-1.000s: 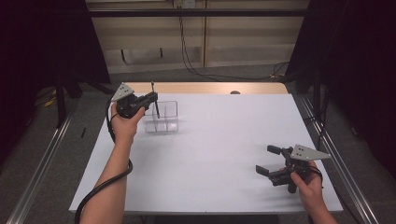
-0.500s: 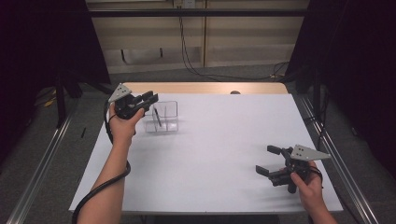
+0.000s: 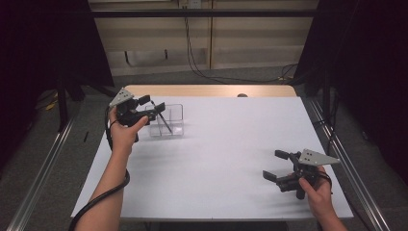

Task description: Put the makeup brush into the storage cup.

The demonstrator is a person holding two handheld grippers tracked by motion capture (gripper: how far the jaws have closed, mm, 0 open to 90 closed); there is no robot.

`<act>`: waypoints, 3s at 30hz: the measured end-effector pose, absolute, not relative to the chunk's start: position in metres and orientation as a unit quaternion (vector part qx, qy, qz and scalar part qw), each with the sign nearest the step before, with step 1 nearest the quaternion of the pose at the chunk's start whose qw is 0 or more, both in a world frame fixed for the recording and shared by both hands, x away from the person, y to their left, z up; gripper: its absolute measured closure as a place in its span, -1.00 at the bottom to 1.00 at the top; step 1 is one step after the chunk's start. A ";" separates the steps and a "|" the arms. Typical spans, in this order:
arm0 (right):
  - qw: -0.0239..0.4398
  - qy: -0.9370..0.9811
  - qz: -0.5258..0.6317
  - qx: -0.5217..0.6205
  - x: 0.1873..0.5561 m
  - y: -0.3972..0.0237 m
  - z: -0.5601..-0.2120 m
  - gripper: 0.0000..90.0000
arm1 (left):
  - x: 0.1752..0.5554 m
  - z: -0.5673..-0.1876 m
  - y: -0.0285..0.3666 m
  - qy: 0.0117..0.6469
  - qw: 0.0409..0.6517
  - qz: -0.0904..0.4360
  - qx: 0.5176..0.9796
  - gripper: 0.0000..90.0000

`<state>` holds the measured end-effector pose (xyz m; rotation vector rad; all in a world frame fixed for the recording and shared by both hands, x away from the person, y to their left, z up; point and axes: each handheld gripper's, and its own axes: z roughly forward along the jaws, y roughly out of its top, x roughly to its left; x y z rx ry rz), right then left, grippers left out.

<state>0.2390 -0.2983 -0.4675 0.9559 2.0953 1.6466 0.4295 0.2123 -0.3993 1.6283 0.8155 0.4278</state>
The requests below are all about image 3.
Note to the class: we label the person's right hand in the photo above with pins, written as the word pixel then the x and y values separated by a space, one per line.
pixel 320 199

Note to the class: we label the yellow floor item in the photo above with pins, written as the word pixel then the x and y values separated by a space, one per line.
pixel 51 106

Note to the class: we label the clear acrylic divided container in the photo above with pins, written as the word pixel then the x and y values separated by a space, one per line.
pixel 176 112

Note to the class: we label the black horizontal bar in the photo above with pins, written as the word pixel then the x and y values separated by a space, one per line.
pixel 224 13

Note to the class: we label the white wall socket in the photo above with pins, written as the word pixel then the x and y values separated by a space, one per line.
pixel 195 4

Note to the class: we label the dark table grommet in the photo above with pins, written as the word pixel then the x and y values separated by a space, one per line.
pixel 242 95

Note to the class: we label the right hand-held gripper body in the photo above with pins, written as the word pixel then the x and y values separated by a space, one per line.
pixel 317 158

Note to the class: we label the black metal stand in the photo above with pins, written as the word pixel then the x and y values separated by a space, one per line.
pixel 326 96
pixel 62 102

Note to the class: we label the white table sheet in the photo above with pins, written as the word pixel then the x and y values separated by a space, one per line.
pixel 218 154

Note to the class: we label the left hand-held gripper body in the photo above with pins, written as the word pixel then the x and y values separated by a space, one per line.
pixel 128 114

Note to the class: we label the aluminium floor rail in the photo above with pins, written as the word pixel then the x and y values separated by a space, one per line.
pixel 38 179
pixel 356 179

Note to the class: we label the black curtain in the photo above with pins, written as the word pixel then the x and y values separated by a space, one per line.
pixel 38 48
pixel 369 64

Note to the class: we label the black pen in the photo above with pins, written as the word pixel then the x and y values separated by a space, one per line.
pixel 165 123

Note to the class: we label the person's left hand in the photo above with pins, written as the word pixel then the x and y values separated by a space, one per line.
pixel 123 138

